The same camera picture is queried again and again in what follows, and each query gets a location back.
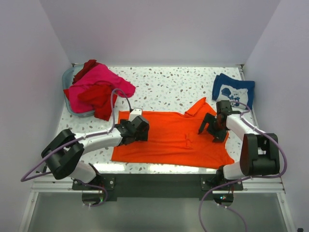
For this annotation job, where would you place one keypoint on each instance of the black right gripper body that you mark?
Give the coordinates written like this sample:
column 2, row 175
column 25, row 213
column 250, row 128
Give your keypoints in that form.
column 214, row 127

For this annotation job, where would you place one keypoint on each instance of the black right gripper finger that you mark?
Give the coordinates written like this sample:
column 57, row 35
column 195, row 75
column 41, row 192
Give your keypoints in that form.
column 219, row 136
column 206, row 120

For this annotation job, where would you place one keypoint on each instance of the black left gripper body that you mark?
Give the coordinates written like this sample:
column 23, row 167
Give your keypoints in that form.
column 141, row 136

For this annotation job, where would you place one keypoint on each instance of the orange t-shirt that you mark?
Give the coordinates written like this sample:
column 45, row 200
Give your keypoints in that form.
column 173, row 138

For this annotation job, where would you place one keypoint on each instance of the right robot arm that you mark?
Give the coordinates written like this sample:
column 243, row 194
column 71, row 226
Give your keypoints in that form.
column 260, row 150

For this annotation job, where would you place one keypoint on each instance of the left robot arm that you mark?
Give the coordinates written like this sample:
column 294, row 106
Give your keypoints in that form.
column 62, row 156

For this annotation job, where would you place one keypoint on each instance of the folded blue printed t-shirt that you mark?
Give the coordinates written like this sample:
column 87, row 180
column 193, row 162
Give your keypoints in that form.
column 227, row 88

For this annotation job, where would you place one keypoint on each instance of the pink t-shirt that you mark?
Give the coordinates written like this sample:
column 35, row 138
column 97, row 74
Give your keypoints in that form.
column 99, row 75

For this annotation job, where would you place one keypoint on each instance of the dark red t-shirt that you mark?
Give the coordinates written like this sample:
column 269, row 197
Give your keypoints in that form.
column 86, row 68

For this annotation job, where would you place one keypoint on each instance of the light blue plastic basket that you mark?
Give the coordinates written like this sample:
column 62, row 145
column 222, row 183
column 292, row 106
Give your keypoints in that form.
column 67, row 80

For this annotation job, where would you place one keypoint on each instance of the aluminium rail frame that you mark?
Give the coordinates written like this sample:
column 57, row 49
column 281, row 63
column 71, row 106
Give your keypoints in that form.
column 190, row 182

